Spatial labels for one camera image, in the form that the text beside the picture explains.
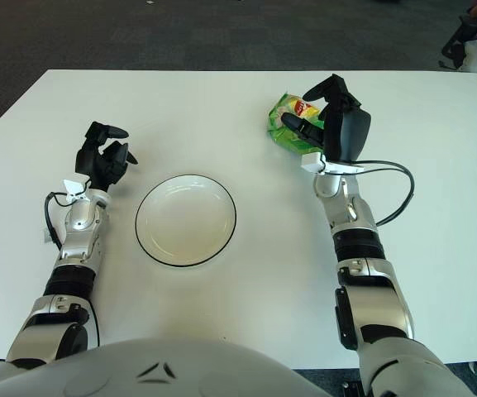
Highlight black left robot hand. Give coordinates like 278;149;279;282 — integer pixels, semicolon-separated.
74;121;139;194

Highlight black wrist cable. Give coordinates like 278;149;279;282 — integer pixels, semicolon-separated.
357;160;415;227
43;190;87;250

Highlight white right wrist connector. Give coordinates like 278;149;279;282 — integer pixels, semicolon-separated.
301;152;325;173

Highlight black office chair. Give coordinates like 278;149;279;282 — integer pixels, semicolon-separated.
440;16;477;69

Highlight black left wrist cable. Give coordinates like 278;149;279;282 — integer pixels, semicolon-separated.
43;190;87;250

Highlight white plate with black rim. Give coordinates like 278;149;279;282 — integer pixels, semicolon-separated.
135;175;238;269

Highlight green chips bag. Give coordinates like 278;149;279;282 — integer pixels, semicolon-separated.
266;91;330;155

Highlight white left wrist connector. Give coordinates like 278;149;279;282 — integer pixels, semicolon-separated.
62;178;88;203

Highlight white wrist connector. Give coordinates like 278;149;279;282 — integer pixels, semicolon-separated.
62;178;88;203
301;152;325;173

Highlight grey robot torso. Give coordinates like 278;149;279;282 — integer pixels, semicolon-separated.
0;337;326;397

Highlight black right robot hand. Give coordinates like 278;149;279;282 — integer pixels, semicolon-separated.
280;74;372;163

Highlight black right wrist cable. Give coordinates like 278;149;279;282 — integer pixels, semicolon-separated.
357;160;415;227

